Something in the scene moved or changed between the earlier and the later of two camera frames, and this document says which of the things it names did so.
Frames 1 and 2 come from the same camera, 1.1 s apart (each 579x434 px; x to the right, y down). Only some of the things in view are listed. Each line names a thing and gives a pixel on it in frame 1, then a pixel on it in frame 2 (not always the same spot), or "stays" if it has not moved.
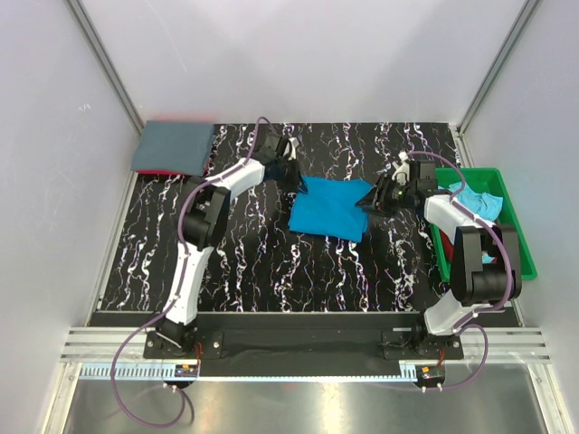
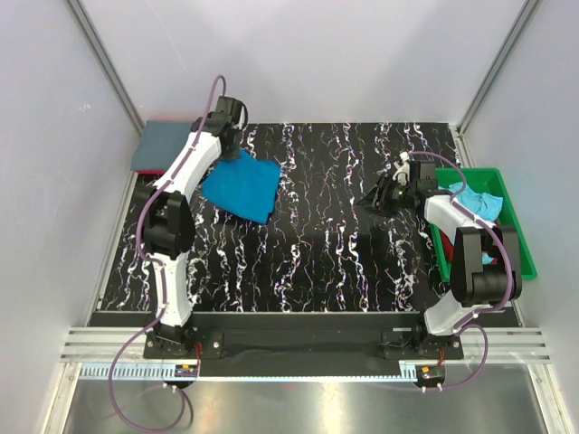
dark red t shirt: x=448 y=247 stays
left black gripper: x=295 y=183 → x=235 y=154
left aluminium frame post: x=104 y=61 stays
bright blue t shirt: x=328 y=208 → x=242 y=185
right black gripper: x=376 y=205 stays
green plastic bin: x=489 y=178 stays
